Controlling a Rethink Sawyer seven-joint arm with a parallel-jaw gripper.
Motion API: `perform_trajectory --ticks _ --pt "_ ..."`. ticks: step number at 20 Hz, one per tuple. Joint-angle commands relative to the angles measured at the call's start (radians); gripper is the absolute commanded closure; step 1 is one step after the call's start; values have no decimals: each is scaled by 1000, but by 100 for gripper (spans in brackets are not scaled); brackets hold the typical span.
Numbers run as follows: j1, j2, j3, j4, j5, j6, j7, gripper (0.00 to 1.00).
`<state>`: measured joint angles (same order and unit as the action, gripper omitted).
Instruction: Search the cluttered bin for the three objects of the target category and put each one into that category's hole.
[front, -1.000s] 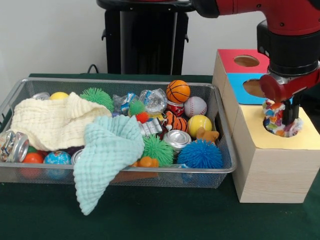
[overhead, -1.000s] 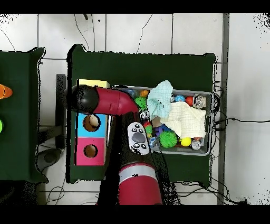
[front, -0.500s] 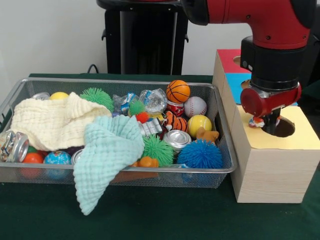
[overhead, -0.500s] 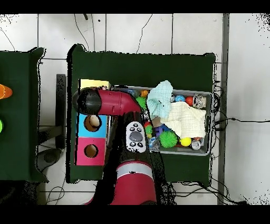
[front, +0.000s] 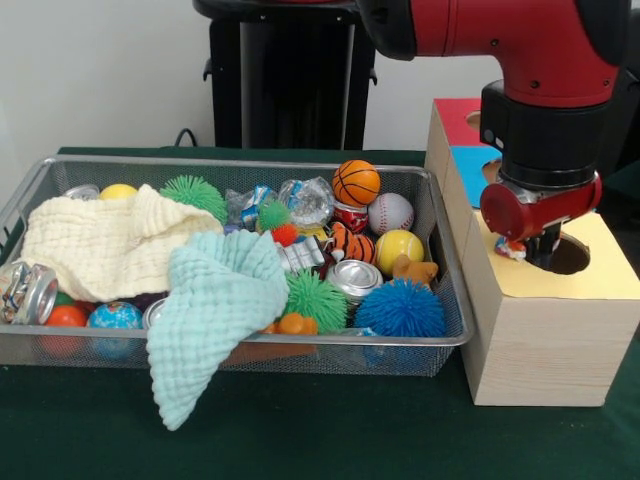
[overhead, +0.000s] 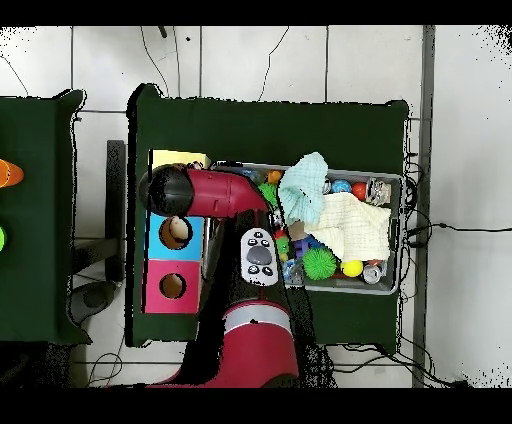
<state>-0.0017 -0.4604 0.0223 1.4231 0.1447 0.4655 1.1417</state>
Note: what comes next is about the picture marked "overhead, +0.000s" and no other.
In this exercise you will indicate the mint muslin cloth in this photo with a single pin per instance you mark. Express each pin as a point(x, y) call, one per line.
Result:
point(304, 188)

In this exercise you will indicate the colourful spotted fabric scrap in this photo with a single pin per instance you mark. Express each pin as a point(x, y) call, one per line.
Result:
point(196, 164)

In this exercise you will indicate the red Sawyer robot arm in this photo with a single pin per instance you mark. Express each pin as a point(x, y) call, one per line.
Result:
point(224, 192)

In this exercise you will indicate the wooden box with three holes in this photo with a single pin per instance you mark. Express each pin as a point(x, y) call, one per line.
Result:
point(172, 300)

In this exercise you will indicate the shallow clear mesh bin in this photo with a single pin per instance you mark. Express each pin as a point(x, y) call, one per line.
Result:
point(360, 286)

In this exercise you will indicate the green spiky ball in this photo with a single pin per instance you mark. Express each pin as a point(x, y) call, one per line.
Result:
point(318, 264)
point(270, 190)

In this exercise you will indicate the orange rubber toy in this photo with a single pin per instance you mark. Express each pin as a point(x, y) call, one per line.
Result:
point(274, 176)

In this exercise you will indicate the dark green table cloth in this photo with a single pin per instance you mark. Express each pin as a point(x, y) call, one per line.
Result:
point(272, 132)

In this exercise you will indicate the blue globe ball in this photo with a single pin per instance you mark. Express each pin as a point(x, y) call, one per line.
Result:
point(341, 186)

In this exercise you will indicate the cream muslin cloth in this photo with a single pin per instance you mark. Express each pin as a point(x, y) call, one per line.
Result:
point(356, 228)

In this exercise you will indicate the orange red ball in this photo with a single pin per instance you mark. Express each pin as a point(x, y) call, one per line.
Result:
point(359, 191)

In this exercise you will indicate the yellow ball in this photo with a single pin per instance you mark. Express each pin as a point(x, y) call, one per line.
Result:
point(352, 268)

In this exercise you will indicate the dark green side table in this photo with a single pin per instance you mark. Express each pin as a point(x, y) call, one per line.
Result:
point(32, 220)

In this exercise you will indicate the orange cone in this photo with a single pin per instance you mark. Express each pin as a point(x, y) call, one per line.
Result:
point(10, 174)

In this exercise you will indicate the bright green object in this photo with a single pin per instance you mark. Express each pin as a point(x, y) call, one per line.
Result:
point(2, 238)

